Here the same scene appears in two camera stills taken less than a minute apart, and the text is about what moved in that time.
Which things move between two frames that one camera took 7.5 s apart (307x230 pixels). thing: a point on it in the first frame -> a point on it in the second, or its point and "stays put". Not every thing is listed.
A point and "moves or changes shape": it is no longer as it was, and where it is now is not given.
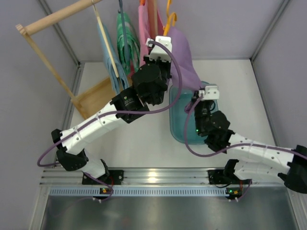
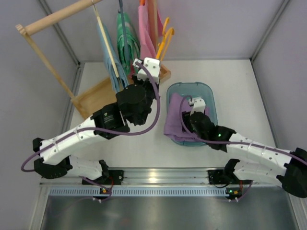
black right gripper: (202, 103) -> (186, 117)
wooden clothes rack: (87, 103) stays put
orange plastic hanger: (168, 17) moves or changes shape
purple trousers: (180, 41) -> (173, 126)
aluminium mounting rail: (59, 176) stays put
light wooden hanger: (107, 51) stays put
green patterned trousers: (133, 43) stays put
